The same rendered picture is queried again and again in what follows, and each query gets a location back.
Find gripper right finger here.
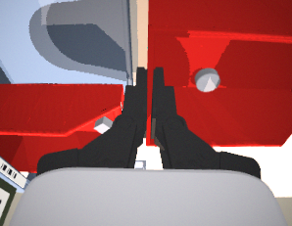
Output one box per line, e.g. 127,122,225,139
151,68,262,180

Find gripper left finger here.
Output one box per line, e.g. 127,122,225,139
36,67,147,176

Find dark green tool case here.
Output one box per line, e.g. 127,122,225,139
0,177,17,226

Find small grey block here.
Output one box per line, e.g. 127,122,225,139
93,116,113,133

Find red bin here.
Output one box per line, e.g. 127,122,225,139
0,84,124,173
146,0,292,147

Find dark grey metal shelf rack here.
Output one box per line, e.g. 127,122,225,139
0,0,133,193

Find grey steel disc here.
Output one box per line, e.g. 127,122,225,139
195,68,220,92

